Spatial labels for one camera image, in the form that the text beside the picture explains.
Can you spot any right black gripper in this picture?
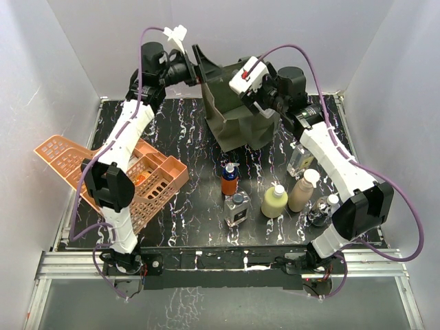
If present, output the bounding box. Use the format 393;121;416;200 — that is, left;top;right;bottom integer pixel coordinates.
238;69;288;116

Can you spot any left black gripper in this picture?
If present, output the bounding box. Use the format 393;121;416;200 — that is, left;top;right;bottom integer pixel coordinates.
158;45;226;89

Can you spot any olive green canvas bag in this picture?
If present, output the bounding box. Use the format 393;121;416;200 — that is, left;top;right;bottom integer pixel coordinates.
201;61;280;153

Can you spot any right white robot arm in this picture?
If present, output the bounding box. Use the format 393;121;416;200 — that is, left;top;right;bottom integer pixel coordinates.
230;58;394;273

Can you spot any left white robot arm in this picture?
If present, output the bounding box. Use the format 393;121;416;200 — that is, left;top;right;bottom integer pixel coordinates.
80;42;223;274

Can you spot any clear square bottle black cap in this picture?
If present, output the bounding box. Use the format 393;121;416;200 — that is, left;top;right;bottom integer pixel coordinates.
287;144;314;177

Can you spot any orange bottle blue pump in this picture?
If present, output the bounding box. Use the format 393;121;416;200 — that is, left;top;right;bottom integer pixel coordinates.
221;162;239;196

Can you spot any beige brown lotion bottle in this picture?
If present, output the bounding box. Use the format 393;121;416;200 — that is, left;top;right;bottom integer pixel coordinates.
288;169;320;212

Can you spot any yellow green lotion bottle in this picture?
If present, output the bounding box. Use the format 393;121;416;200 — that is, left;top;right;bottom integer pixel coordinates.
261;184;288;218

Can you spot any clear square bottle grey cap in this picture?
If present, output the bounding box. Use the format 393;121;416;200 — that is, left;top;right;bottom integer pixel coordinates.
223;190;250;228

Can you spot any orange plastic basket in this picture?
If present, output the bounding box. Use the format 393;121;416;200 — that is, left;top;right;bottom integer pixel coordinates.
34;135;189;234

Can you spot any orange packet in basket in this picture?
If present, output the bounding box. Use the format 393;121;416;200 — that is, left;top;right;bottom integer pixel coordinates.
134;172;150;186

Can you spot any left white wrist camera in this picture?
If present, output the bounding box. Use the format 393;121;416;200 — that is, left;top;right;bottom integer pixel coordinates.
163;25;187;54

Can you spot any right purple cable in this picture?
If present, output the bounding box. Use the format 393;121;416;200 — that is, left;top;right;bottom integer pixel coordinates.
245;43;426;302

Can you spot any purple cable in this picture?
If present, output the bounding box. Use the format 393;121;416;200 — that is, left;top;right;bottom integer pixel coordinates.
245;43;426;302
68;26;173;303

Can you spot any aluminium frame rail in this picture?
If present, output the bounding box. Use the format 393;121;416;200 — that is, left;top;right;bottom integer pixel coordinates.
24;245;424;329

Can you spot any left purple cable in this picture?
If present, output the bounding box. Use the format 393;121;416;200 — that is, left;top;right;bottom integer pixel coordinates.
68;26;173;303

